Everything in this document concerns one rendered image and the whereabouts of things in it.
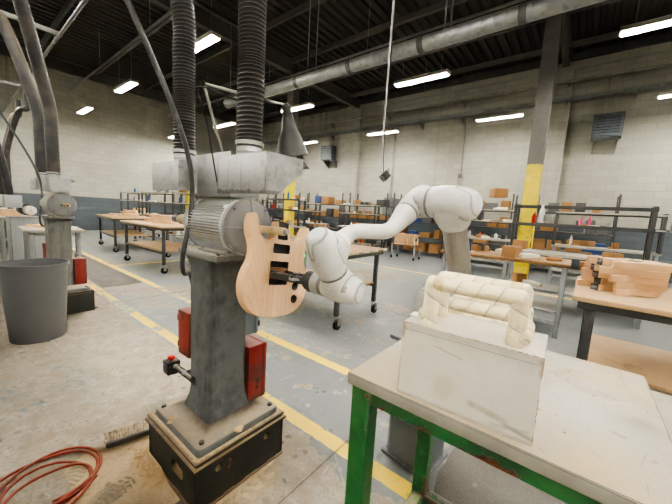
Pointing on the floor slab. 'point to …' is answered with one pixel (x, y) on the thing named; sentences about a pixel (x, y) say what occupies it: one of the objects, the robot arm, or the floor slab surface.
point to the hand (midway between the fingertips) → (279, 273)
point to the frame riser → (245, 461)
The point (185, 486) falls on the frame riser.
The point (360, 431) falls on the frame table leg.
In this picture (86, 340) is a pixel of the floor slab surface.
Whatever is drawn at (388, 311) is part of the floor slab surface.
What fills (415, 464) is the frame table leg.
